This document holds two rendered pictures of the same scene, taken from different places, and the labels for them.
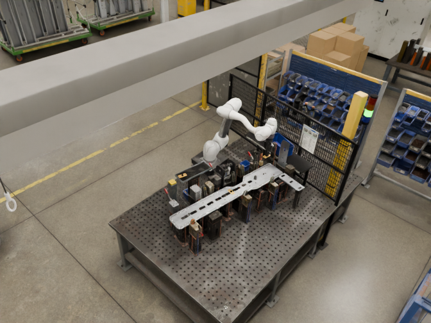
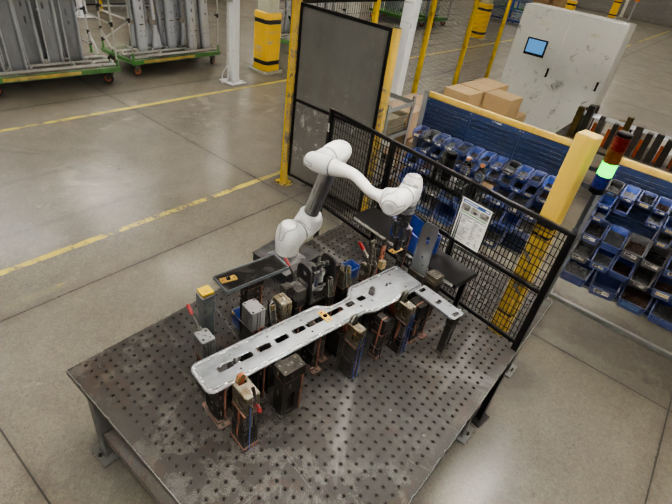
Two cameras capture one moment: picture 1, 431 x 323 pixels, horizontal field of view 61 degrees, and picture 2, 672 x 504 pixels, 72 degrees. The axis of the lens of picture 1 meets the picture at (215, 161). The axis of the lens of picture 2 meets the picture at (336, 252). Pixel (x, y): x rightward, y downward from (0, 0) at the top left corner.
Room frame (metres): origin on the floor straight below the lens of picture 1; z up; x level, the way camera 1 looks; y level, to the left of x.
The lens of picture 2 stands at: (1.01, 0.00, 2.65)
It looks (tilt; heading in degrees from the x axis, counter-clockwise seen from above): 35 degrees down; 354
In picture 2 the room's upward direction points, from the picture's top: 9 degrees clockwise
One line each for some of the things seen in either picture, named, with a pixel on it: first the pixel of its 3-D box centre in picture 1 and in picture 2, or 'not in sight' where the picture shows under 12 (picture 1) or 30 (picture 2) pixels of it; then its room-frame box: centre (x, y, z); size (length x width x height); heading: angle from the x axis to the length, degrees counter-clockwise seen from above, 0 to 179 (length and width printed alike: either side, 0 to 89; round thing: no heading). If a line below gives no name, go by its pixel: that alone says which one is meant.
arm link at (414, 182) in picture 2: (270, 125); (410, 189); (3.05, -0.52, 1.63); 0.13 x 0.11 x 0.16; 146
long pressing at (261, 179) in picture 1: (229, 193); (322, 319); (2.73, -0.17, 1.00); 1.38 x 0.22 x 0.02; 131
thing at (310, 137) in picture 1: (308, 138); (471, 224); (3.34, -1.01, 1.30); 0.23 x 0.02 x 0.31; 41
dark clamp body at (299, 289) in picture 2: (215, 190); (295, 312); (2.88, -0.02, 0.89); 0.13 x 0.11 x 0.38; 41
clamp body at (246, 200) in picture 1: (245, 207); (352, 349); (2.66, -0.34, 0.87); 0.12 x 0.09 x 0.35; 41
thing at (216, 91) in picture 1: (233, 69); (332, 119); (5.67, -0.21, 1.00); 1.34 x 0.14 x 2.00; 50
